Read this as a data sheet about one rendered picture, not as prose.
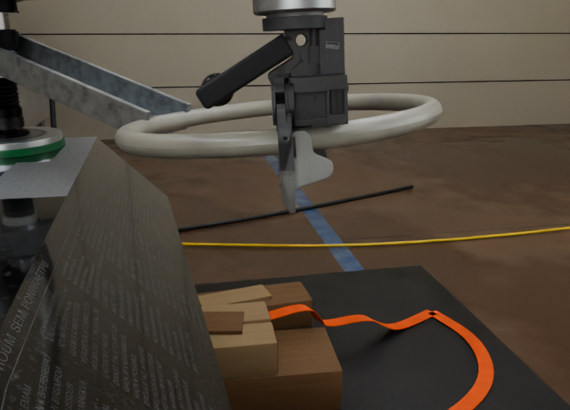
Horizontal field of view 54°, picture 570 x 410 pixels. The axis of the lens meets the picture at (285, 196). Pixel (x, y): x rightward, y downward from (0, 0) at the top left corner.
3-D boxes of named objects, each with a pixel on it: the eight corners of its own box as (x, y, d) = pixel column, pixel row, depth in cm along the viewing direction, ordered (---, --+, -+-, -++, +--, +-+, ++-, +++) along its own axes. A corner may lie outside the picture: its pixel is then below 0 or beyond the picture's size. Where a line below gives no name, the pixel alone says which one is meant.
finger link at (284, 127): (294, 170, 59) (289, 86, 58) (280, 171, 59) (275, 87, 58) (293, 170, 63) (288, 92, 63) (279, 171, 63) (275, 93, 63)
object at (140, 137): (41, 160, 77) (36, 138, 77) (233, 114, 119) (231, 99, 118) (378, 163, 54) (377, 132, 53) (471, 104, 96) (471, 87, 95)
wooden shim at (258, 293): (203, 312, 189) (203, 308, 189) (196, 300, 198) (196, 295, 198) (271, 299, 198) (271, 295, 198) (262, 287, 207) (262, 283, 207)
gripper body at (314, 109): (349, 131, 60) (346, 13, 57) (269, 135, 60) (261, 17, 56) (339, 120, 67) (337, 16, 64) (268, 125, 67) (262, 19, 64)
